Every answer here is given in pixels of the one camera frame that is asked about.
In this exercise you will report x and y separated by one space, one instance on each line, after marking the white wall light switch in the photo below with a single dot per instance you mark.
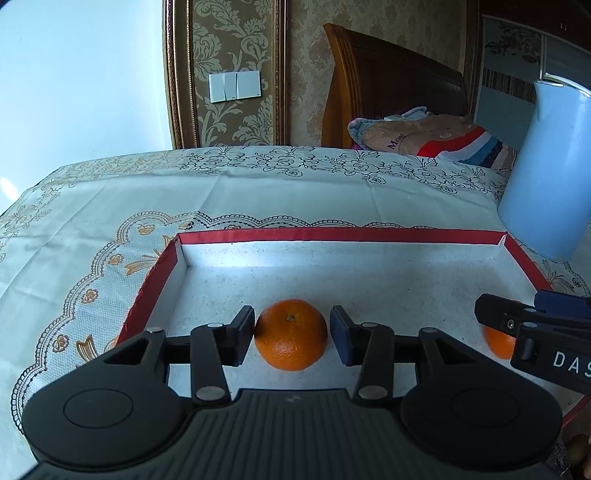
235 85

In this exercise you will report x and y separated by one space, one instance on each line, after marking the wardrobe with glass doors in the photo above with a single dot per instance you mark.
514 57

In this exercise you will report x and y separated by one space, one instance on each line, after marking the beige printed pillow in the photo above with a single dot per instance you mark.
407 133

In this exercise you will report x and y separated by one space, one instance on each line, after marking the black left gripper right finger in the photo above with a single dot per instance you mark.
377 350

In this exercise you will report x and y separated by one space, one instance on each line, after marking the brown wooden headboard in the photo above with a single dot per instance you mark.
374 78

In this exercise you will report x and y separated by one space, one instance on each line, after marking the orange mandarin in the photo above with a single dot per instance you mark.
291 335
501 344

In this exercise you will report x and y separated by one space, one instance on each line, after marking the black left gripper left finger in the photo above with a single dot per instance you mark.
207 350

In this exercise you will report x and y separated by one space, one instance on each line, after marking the white floral tablecloth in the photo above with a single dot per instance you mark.
76 247

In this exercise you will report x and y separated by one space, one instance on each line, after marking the light blue electric kettle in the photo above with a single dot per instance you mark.
546 202

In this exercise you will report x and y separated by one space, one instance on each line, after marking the striped blanket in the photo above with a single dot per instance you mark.
476 147

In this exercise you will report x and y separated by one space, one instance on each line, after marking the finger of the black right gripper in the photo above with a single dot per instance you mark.
563 305
501 314

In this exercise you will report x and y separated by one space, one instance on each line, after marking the red cardboard tray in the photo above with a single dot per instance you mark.
405 278

